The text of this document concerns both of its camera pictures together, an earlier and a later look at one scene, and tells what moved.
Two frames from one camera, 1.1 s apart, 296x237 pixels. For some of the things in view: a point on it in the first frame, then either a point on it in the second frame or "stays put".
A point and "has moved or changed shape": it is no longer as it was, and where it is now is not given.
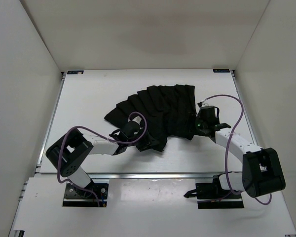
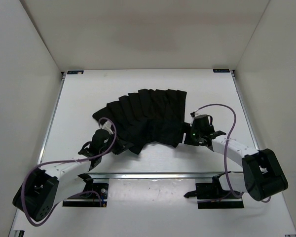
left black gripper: (146, 144) to (122, 145)
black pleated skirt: (170, 111) has moved or changed shape
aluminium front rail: (142, 176) stays put
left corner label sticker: (75, 72) stays put
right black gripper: (199, 117) to (187, 128)
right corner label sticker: (221, 70) stays put
